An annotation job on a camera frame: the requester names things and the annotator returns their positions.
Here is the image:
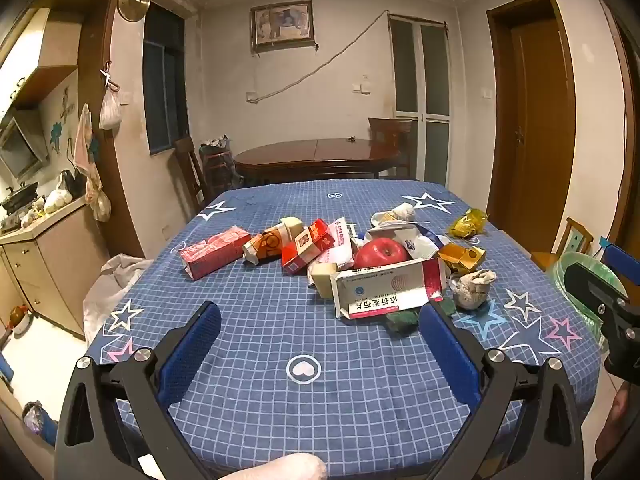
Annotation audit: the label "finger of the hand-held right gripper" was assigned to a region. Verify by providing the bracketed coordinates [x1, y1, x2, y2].
[599, 246, 640, 302]
[563, 262, 629, 322]

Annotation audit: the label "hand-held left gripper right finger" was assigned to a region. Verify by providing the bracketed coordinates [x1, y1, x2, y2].
[419, 301, 584, 480]

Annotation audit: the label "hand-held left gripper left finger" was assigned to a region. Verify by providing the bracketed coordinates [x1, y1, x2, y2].
[55, 301, 223, 480]

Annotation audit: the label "white plastic mailing bag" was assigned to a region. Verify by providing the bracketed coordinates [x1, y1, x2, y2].
[362, 222, 453, 261]

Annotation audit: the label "orange and white box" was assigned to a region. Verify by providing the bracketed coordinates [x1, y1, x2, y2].
[242, 227, 291, 266]

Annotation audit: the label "red cigarette pack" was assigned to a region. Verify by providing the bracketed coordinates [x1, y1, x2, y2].
[280, 219, 337, 276]

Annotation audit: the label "yellow sponge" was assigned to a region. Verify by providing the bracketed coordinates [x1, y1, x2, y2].
[279, 216, 306, 243]

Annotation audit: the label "person's right hand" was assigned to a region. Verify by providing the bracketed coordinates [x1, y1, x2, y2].
[592, 381, 640, 480]

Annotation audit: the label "small wooden chair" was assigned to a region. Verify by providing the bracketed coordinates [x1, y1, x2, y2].
[531, 217, 595, 271]

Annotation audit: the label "dark green sponge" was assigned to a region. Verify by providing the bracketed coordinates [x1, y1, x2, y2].
[384, 310, 421, 335]

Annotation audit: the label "grey crumpled paper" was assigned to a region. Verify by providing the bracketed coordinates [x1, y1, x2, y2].
[452, 269, 497, 310]

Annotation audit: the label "large open white box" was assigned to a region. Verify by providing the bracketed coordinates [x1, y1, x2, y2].
[332, 257, 449, 321]

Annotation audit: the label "blue star-print tablecloth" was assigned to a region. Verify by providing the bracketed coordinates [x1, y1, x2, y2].
[82, 179, 603, 478]

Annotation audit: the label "gold cardboard box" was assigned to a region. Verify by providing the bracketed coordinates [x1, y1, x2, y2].
[437, 242, 487, 276]

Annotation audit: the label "pink carton box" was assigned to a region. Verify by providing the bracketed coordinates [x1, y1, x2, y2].
[179, 226, 252, 281]

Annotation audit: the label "white crumpled cloth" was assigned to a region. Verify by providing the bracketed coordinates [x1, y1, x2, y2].
[82, 254, 153, 343]

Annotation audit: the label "red apple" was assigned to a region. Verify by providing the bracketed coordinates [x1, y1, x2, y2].
[354, 238, 410, 271]

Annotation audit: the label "yellow crumpled wrapper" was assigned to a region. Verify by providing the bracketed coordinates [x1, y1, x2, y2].
[447, 207, 490, 238]

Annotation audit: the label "brown panelled door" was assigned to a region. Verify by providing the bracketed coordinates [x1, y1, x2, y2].
[605, 5, 640, 256]

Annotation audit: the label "beige foam block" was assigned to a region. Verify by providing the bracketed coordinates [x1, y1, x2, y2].
[306, 262, 338, 300]

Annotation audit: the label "white crumpled tissue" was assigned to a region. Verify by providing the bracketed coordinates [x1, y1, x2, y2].
[371, 202, 418, 226]

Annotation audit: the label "white and red medicine box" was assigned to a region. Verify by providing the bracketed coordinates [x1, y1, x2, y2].
[307, 217, 358, 273]

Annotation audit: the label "person's leg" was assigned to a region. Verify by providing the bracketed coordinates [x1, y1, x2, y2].
[220, 452, 328, 480]

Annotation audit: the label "brown wooden door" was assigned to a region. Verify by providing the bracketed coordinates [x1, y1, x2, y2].
[487, 0, 576, 256]

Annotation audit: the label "beige kitchen counter cabinet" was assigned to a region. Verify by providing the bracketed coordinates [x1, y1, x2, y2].
[0, 195, 108, 338]

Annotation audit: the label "black and red bag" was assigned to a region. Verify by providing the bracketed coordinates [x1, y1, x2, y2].
[199, 135, 246, 196]

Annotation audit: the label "dark wooden dining chair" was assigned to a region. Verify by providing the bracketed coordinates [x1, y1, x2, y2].
[367, 117, 416, 178]
[172, 136, 208, 208]

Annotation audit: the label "white bags on counter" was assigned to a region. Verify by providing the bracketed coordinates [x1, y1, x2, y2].
[44, 170, 86, 216]

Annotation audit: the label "hanging pink cloth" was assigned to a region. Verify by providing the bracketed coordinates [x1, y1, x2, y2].
[74, 103, 112, 223]

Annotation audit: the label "round dark wooden table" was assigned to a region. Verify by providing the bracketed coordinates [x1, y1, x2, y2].
[234, 137, 403, 186]

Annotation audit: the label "black wok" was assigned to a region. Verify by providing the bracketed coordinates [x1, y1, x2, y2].
[2, 182, 38, 211]

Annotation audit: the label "hanging white plastic bag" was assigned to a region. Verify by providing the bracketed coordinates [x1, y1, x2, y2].
[99, 60, 123, 131]

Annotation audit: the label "frosted glass double door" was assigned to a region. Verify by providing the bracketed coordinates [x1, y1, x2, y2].
[389, 14, 451, 186]

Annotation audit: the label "dark window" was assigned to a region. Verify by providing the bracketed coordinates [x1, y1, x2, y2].
[142, 2, 188, 156]

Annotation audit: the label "range hood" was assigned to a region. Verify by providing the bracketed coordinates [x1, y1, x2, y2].
[0, 110, 48, 181]

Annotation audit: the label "beige upper kitchen cabinet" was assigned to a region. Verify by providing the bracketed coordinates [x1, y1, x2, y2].
[12, 7, 81, 111]

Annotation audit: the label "framed elephant painting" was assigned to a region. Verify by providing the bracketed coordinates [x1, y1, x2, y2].
[250, 1, 316, 51]

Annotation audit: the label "white wall cable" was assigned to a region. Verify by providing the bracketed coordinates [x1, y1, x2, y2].
[247, 9, 391, 103]

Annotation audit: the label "round gold wall clock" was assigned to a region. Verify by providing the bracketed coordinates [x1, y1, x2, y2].
[119, 0, 151, 22]

